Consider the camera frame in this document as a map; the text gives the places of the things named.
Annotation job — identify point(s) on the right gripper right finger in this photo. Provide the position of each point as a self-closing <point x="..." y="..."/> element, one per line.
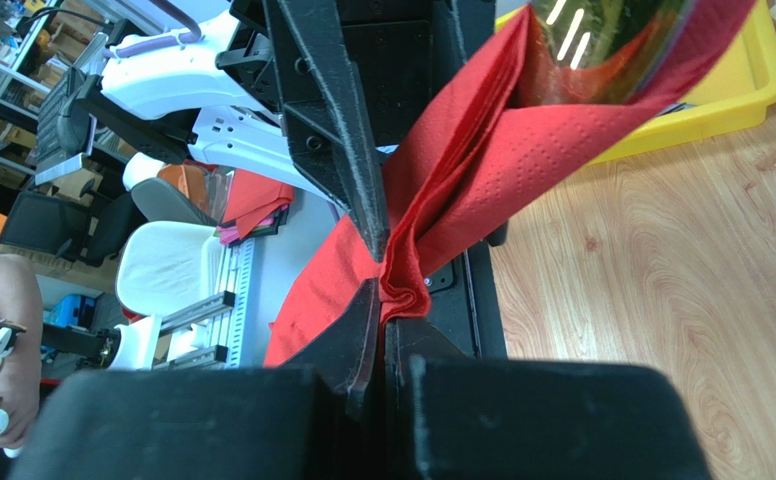
<point x="454" y="417"/>

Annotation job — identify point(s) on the gold spoon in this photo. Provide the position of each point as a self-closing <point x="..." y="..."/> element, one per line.
<point x="596" y="52"/>

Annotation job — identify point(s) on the stack of red napkins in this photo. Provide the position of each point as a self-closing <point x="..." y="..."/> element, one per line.
<point x="257" y="206"/>

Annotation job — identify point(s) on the person hand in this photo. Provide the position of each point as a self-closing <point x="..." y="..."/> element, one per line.
<point x="21" y="308"/>

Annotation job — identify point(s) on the red paper napkin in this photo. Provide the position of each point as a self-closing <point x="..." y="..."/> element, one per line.
<point x="473" y="159"/>

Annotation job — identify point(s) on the white office chair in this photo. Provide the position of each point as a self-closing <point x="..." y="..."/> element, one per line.
<point x="171" y="261"/>

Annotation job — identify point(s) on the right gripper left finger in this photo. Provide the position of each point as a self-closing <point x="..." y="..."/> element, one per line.
<point x="311" y="418"/>

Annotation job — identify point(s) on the yellow plastic bin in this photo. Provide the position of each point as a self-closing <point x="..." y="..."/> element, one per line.
<point x="735" y="95"/>

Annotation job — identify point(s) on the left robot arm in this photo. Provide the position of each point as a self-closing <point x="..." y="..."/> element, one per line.
<point x="172" y="96"/>

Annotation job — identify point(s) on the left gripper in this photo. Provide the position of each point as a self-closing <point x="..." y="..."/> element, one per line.
<point x="347" y="76"/>

